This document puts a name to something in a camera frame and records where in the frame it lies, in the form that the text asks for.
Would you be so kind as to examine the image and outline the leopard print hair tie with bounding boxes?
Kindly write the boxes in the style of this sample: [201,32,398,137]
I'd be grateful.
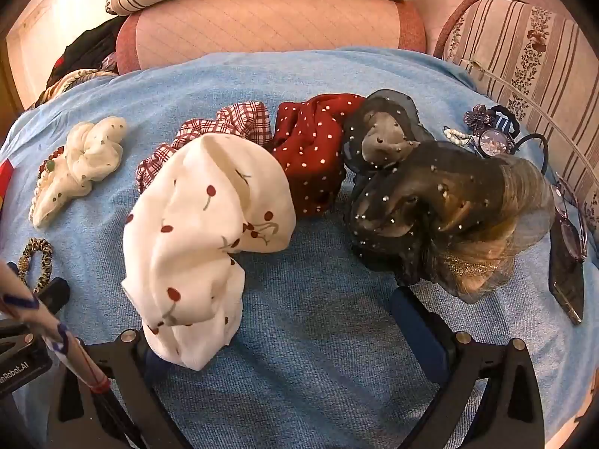
[16,236,55,295]

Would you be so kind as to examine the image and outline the pearl and red bead bracelet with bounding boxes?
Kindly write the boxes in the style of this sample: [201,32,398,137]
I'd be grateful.
[28,145,65,223]

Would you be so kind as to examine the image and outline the cream organza dotted scrunchie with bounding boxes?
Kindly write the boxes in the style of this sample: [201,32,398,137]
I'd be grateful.
[28,116,127,229]

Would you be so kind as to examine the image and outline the black sheer dotted scrunchie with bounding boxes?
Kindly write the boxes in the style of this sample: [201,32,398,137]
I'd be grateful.
[343,89,554,303]

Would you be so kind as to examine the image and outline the white cherry print scrunchie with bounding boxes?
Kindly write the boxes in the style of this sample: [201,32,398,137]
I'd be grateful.
[122,134,297,371]

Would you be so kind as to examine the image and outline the red white plaid scrunchie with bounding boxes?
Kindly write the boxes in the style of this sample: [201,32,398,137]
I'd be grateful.
[135,100,273,194]

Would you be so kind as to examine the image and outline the dark red polka dot scrunchie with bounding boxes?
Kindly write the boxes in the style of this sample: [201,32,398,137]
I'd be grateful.
[271,93,365,218]

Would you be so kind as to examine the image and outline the red cardboard tray box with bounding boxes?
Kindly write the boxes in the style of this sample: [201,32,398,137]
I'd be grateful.
[0,159,13,210]

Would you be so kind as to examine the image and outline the light blue blanket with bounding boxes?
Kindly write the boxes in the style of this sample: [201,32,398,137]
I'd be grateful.
[1,48,598,448]

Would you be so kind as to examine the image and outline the purple tinted glasses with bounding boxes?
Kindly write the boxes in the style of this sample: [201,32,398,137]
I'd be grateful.
[551,172,590,263]

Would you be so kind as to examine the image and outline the floral patterned bedsheet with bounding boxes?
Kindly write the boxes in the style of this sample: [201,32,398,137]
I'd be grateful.
[28,69,118,110]

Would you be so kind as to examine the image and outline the navy bow hair clip pile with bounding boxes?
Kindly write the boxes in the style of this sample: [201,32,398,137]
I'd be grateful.
[444,104,549,174]

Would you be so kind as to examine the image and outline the black and red clothes pile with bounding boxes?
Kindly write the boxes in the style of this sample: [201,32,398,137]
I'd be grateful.
[46,16,126,87]

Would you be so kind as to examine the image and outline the striped floral side cushion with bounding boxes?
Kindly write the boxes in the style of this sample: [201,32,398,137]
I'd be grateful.
[434,0,598,233]

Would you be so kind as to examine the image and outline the pink quilted bolster cushion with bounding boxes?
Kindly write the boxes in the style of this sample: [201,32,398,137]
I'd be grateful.
[116,0,426,74]

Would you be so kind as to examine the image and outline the white red blue striped cable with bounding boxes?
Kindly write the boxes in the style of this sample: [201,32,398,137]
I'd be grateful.
[0,260,152,449]

